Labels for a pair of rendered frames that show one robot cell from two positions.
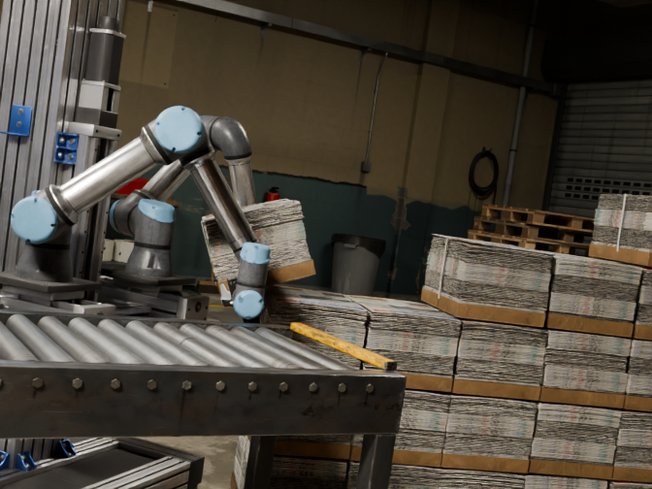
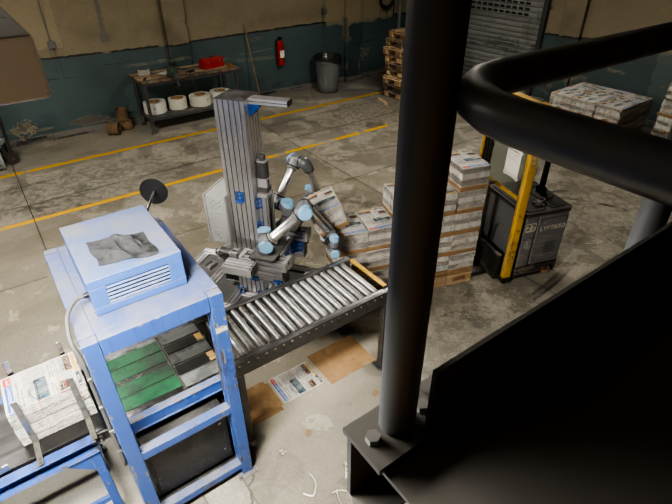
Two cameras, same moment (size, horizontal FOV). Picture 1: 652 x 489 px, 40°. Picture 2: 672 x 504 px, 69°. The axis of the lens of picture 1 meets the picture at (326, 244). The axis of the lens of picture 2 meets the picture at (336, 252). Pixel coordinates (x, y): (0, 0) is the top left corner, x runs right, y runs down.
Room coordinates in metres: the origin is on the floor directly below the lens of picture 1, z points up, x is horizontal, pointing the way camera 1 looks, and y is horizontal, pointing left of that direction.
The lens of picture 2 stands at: (-1.01, 0.46, 3.09)
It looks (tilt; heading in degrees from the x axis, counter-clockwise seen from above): 34 degrees down; 355
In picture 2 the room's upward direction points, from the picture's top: straight up
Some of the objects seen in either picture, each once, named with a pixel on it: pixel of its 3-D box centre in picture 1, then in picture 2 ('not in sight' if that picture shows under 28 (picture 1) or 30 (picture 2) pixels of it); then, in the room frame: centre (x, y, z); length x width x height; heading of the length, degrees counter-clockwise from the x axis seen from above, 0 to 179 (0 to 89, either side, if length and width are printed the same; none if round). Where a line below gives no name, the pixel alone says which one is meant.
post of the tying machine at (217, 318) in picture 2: not in sight; (231, 392); (0.99, 0.91, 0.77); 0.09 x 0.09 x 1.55; 30
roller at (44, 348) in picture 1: (40, 347); (295, 307); (1.72, 0.52, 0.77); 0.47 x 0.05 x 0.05; 30
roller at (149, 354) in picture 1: (137, 351); (317, 297); (1.82, 0.35, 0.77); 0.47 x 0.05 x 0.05; 30
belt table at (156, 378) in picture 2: not in sight; (158, 372); (1.21, 1.39, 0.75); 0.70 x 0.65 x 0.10; 120
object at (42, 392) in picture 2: not in sight; (49, 396); (0.92, 1.89, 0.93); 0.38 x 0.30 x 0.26; 120
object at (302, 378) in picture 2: not in sight; (296, 381); (1.71, 0.55, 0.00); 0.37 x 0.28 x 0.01; 120
